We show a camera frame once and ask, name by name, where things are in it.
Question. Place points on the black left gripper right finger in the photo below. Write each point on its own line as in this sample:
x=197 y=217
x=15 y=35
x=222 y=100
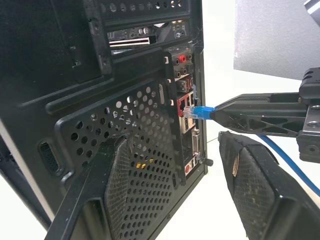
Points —
x=260 y=190

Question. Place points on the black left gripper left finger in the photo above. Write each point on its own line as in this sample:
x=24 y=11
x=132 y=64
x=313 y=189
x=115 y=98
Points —
x=82 y=200

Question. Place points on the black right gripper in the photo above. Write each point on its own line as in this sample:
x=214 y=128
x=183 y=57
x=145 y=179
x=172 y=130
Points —
x=311 y=87

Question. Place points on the black computer tower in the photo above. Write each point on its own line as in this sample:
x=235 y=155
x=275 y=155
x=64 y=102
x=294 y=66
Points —
x=100 y=82

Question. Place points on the grey flat panel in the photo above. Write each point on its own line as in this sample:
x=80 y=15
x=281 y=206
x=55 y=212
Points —
x=272 y=37

